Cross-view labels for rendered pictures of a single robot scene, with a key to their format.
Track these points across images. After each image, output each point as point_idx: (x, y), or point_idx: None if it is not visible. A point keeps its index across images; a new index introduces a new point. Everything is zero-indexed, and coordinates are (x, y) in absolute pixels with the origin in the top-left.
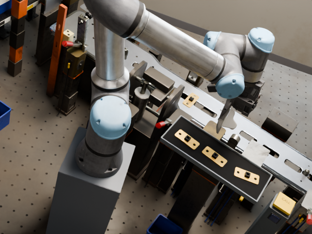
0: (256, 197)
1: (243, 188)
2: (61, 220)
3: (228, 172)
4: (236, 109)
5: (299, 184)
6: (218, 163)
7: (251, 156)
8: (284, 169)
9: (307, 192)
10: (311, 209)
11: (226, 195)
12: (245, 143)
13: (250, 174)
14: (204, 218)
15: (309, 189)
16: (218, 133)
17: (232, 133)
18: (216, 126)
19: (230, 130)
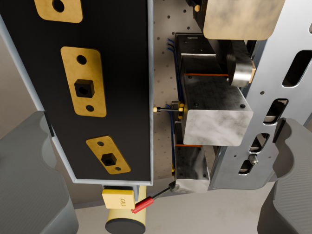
0: (83, 177)
1: (76, 159)
2: None
3: (82, 128)
4: (276, 129)
5: (228, 155)
6: (77, 103)
7: (200, 125)
8: (245, 137)
9: (203, 179)
10: (176, 189)
11: (176, 68)
12: (275, 72)
13: (110, 165)
14: (171, 36)
15: (227, 165)
16: (242, 27)
17: (293, 37)
18: (35, 112)
19: (303, 28)
